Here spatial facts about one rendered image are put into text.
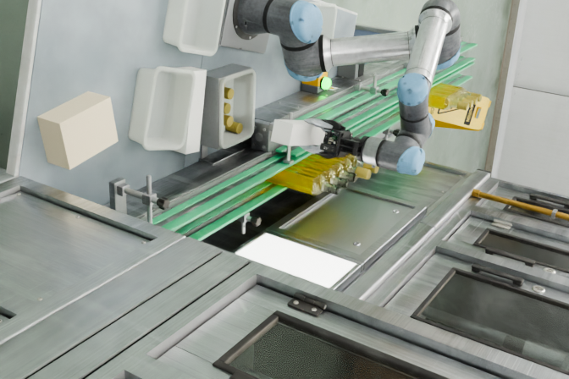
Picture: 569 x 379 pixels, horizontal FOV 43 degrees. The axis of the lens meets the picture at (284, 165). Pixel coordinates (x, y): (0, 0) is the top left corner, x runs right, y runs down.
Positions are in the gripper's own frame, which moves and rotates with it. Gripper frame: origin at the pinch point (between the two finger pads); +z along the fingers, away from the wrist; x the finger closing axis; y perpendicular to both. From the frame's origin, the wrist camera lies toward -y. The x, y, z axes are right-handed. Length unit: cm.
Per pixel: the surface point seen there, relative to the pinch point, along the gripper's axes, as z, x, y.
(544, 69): 66, -57, -618
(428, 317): -46, 39, 0
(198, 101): 28.2, -3.2, 15.2
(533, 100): 72, -23, -627
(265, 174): 14.0, 15.8, -5.2
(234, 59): 34.3, -16.2, -7.2
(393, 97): 16, -12, -97
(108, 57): 34, -12, 47
